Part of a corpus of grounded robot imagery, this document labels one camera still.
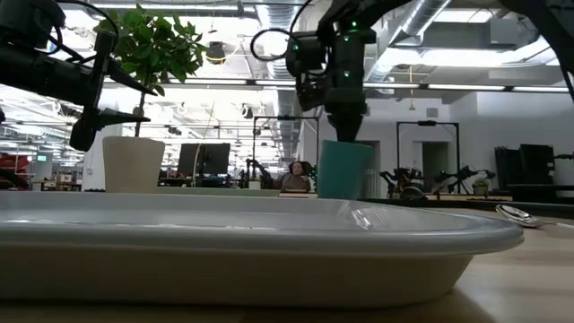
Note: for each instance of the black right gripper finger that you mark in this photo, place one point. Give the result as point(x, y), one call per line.
point(354, 128)
point(337, 128)

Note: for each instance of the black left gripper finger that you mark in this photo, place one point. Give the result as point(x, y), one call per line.
point(121, 118)
point(130, 81)

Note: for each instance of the teal plastic cup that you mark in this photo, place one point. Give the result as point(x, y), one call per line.
point(343, 172)

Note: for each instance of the silver metal spoon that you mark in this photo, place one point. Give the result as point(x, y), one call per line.
point(518, 215)

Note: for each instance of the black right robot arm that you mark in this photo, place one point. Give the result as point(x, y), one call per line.
point(372, 11)

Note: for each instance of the black background robot arm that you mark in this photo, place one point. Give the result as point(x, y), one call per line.
point(259, 172)
point(401, 177)
point(457, 177)

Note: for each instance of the grey oval plastic tray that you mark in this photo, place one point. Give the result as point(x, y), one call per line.
point(251, 251)

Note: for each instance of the green leafy indoor tree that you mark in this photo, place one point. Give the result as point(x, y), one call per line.
point(152, 45)

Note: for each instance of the cream plant pot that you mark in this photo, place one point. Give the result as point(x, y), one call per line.
point(133, 165)

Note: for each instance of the seated person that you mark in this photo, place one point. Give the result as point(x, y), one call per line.
point(296, 178)

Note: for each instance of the black ceiling dome fixture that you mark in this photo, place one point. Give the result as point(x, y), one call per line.
point(215, 51)

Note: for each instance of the black computer monitor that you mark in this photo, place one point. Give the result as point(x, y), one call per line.
point(213, 158)

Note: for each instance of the small potted plant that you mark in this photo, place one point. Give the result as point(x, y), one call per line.
point(480, 186)

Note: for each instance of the black storage cabinet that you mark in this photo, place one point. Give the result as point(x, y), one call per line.
point(536, 163)

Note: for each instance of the black metal frame stand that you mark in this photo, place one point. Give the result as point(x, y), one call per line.
point(428, 123)
point(287, 118)

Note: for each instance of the wide ribbed ceiling duct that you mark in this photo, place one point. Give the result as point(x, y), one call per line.
point(282, 18)

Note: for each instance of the slanted silver ceiling duct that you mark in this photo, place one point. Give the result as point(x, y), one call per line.
point(421, 18)

